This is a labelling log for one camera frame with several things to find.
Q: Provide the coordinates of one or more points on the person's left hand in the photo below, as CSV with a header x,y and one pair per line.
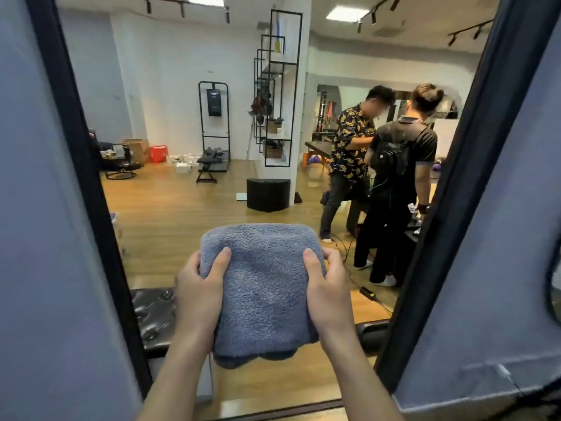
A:
x,y
197,298

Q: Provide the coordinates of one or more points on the person's right hand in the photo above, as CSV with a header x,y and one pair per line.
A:
x,y
328,298

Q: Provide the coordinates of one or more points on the person's right thumb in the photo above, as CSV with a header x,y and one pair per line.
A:
x,y
314,267

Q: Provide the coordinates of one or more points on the person's left thumb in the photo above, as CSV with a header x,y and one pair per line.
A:
x,y
218,263

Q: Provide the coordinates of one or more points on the grey-blue towel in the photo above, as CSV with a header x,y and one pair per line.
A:
x,y
263,289

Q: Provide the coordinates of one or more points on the person's right forearm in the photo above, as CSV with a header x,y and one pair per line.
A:
x,y
359,381

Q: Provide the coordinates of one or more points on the person's left forearm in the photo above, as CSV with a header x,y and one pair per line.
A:
x,y
175,379

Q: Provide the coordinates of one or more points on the black power adapter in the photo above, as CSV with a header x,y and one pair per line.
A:
x,y
367,293

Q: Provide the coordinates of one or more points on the black leather bench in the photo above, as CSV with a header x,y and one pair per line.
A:
x,y
154,317

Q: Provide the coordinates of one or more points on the black round stool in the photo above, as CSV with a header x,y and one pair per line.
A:
x,y
268,195

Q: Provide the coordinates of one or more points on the black workout bench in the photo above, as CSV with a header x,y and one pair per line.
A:
x,y
207,164

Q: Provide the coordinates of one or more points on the white storage tray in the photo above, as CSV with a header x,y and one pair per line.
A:
x,y
182,167

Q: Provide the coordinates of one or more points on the wicker basket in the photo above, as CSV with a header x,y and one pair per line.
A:
x,y
274,151

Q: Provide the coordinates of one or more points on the red bucket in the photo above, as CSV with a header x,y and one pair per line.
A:
x,y
158,153

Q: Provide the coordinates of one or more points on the black backpack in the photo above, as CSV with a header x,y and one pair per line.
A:
x,y
391,155

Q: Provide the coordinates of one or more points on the cardboard box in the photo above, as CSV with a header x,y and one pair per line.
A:
x,y
137,150

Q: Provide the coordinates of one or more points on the black stand with screen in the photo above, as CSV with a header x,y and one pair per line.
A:
x,y
214,122

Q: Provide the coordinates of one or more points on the black low chair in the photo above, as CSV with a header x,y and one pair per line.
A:
x,y
115,162

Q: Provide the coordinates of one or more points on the black metal shelf unit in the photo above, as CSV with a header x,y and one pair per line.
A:
x,y
280,89

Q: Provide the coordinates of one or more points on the black ceiling track light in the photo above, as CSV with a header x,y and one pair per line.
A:
x,y
184,3
379,8
469,32

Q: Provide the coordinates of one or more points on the black window frame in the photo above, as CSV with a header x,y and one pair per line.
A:
x,y
460,170

